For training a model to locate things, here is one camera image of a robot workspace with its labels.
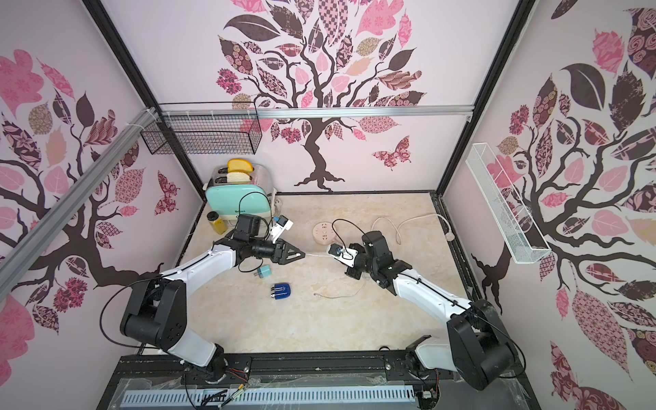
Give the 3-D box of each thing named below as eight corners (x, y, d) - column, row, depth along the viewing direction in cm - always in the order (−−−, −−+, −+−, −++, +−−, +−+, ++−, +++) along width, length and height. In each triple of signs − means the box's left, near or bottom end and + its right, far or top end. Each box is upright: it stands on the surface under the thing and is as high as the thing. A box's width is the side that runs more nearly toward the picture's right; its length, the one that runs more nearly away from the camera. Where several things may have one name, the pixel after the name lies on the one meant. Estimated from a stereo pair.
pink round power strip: (312, 244, 105) (311, 240, 102) (313, 226, 111) (312, 221, 108) (335, 244, 105) (335, 240, 102) (335, 226, 111) (335, 221, 108)
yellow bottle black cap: (212, 227, 111) (204, 214, 104) (221, 222, 113) (214, 209, 106) (220, 236, 107) (212, 223, 101) (229, 230, 109) (222, 217, 103)
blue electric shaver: (271, 299, 90) (269, 295, 87) (273, 287, 93) (271, 283, 90) (289, 299, 90) (288, 295, 87) (291, 287, 93) (290, 283, 90)
